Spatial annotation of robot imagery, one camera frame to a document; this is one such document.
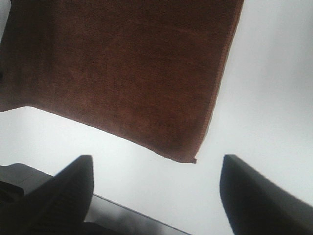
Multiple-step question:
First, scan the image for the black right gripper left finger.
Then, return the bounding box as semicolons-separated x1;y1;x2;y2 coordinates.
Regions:
0;155;94;235

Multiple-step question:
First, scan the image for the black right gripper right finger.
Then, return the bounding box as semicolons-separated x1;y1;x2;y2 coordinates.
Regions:
220;155;313;235

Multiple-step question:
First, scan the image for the brown towel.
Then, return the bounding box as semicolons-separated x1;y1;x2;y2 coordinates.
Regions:
0;0;243;163

